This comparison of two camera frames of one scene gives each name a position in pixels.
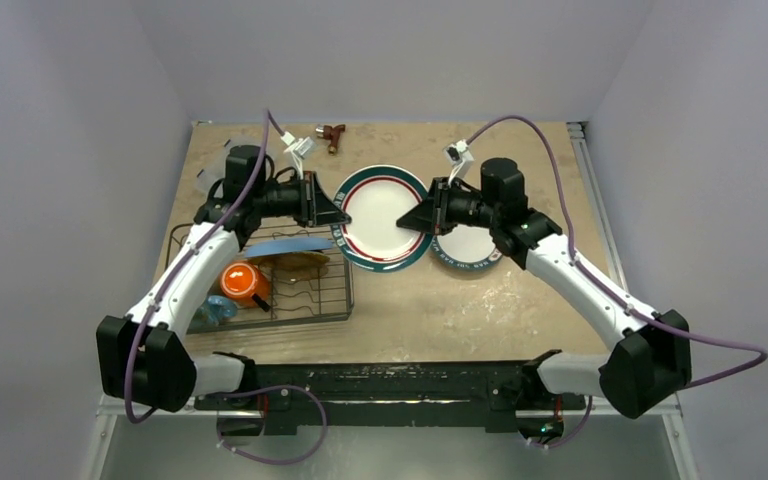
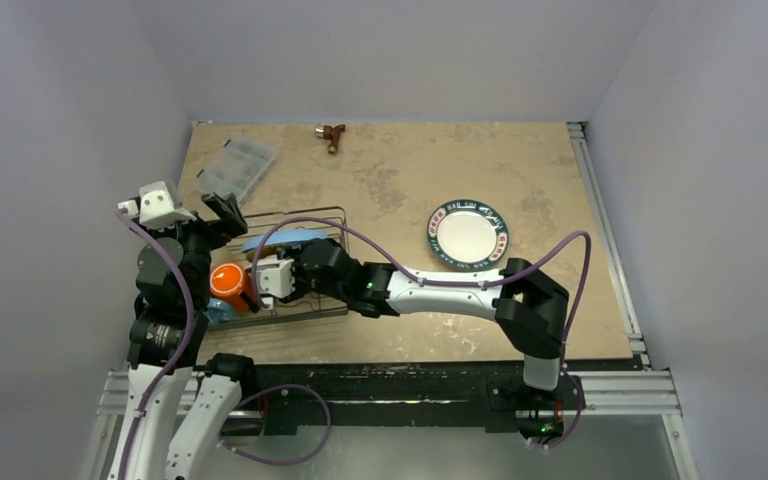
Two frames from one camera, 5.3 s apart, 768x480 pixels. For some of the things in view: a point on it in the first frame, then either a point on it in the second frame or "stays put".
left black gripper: x=315 y=207 → x=231 y=223
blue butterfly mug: x=216 y=309 stays put
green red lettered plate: x=466 y=246 stays put
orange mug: x=239 y=281 stays put
